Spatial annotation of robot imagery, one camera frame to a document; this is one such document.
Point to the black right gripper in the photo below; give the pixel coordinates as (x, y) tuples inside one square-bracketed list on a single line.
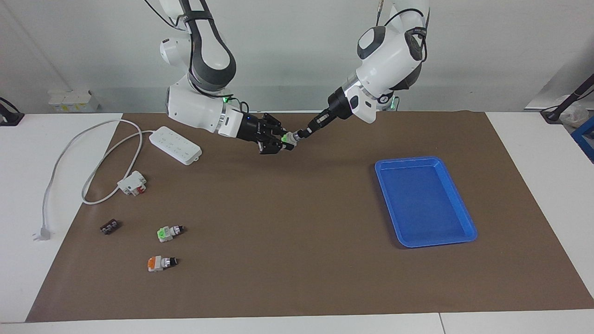
[(253, 129)]

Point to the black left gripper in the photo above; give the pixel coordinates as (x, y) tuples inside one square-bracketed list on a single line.
[(341, 104)]

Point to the green rotary switch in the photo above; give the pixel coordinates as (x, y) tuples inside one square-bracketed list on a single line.
[(291, 138), (168, 233)]

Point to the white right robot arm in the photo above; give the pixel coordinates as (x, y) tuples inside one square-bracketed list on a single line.
[(199, 104)]

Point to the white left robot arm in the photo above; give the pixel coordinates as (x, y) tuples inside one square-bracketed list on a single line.
[(387, 60)]

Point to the white power strip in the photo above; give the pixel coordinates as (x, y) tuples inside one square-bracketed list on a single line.
[(175, 144)]

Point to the brown table mat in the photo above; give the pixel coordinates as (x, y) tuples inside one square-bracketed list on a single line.
[(278, 241)]

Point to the blue plastic tray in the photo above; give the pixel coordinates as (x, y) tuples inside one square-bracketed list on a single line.
[(424, 199)]

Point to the white circuit breaker red lever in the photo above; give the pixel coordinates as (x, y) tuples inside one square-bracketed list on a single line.
[(131, 184)]

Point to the small dark brown component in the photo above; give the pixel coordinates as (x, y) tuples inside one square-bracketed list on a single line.
[(109, 227)]

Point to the white cardboard boxes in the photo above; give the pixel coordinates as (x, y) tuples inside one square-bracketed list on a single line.
[(72, 101)]

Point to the clear plastic bag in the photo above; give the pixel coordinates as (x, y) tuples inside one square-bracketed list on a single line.
[(574, 115)]

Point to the black stand with pole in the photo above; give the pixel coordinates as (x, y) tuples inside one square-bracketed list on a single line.
[(575, 95)]

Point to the black table clamp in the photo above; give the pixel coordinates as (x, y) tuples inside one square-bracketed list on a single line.
[(10, 117)]

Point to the blue crate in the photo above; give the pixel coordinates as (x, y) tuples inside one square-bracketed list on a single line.
[(585, 137)]

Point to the orange rotary switch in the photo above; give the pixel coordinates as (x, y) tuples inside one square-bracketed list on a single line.
[(158, 263)]

